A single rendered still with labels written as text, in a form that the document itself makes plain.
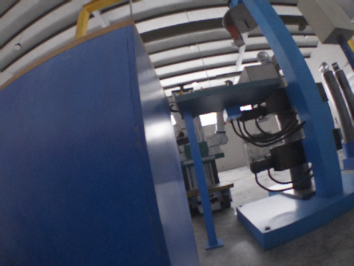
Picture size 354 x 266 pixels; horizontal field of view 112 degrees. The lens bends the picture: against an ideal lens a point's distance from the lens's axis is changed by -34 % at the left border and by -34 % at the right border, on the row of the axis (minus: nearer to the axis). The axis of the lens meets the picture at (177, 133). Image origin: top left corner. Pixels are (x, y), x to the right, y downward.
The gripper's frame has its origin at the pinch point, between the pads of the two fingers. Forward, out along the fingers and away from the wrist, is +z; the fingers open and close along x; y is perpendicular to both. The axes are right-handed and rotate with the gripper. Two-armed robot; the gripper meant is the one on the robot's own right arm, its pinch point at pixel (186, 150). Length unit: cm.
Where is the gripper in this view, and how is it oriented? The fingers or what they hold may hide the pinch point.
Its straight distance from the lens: 177.3
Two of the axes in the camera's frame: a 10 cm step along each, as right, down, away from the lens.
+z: 3.4, 7.5, -5.6
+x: -9.4, 2.5, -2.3
